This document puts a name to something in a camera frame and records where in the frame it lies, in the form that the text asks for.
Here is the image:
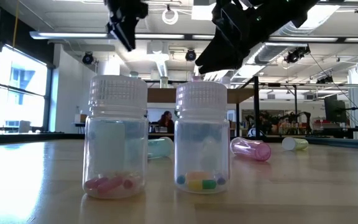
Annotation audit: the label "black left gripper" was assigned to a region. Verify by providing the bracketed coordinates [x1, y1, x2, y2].
[104, 0, 149, 52]

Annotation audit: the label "clear bottle colourful pills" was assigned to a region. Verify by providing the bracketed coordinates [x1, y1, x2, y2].
[174, 81, 231, 194]

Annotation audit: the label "person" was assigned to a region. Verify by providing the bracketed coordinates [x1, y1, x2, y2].
[157, 110, 175, 134]

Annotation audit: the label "long ceiling light strip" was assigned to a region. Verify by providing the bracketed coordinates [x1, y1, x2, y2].
[29, 30, 358, 44]

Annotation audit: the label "white round object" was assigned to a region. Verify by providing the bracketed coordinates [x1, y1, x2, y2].
[247, 127, 265, 138]

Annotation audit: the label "clear bottle pink pills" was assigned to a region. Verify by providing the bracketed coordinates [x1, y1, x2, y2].
[82, 74, 149, 200]

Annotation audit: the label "silver ventilation duct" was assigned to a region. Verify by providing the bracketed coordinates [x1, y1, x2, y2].
[254, 2, 343, 65]

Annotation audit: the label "white cable coil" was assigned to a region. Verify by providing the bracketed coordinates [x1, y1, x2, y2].
[162, 7, 180, 26]

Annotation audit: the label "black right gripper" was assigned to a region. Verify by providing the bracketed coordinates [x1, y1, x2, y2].
[195, 0, 319, 75]

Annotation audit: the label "black monitor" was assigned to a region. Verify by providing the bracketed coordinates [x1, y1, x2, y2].
[323, 95, 347, 124]

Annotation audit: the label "large window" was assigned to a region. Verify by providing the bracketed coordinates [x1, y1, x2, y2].
[0, 43, 54, 135]

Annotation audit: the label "black ceiling camera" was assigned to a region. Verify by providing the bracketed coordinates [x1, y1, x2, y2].
[284, 45, 311, 65]

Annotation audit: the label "wooden shelf black legs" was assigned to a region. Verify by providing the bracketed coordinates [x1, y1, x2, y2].
[147, 76, 262, 147]

